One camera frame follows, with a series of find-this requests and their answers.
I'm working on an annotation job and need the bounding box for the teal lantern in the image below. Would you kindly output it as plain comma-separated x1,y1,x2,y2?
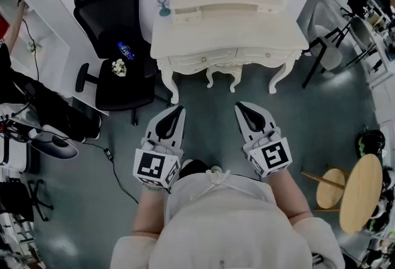
153,0,172,17

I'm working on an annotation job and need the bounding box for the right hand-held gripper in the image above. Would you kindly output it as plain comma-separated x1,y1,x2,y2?
235,101,293,178

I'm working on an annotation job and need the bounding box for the cream carved stool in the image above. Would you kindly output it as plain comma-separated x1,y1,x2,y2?
206,64,244,93

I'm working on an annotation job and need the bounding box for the small white flower bunch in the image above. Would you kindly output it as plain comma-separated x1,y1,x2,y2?
111,58,128,78

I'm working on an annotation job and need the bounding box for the person's left forearm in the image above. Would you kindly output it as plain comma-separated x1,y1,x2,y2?
131,189,170,239

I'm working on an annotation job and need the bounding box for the person's black shoe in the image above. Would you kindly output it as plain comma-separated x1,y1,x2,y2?
178,159,211,181

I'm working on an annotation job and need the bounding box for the blue water bottle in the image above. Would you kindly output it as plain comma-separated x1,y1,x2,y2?
117,41,136,61

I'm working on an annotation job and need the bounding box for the grey chair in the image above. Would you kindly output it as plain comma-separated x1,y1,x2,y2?
307,2,344,72
344,16,379,68

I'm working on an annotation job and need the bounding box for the black green helmet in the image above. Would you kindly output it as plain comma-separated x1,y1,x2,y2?
357,129,386,158

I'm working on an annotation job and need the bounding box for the person's right forearm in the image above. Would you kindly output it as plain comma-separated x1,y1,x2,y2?
267,168,314,225

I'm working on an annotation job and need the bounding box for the round wooden table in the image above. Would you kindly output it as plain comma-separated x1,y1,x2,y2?
339,153,384,234

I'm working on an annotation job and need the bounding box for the black office chair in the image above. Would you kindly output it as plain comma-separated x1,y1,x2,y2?
73,0,173,126

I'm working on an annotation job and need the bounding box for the white ornate dressing table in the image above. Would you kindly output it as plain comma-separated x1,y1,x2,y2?
150,0,310,104

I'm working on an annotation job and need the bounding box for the black power cable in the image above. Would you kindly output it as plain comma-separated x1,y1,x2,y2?
82,140,139,205

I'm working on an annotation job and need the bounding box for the white ornate drawer with knob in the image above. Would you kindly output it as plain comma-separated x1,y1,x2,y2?
236,48,294,62
168,48,238,67

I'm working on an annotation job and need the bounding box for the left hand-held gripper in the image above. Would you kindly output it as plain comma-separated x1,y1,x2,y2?
133,106,186,191

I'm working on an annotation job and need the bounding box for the round wooden stool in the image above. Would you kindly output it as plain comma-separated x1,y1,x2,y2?
301,168,351,212

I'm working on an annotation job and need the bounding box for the grey oval device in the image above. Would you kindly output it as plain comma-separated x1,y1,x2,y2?
29,125,79,160

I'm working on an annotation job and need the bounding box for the person's white top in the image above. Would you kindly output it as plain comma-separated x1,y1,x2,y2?
109,168,346,269

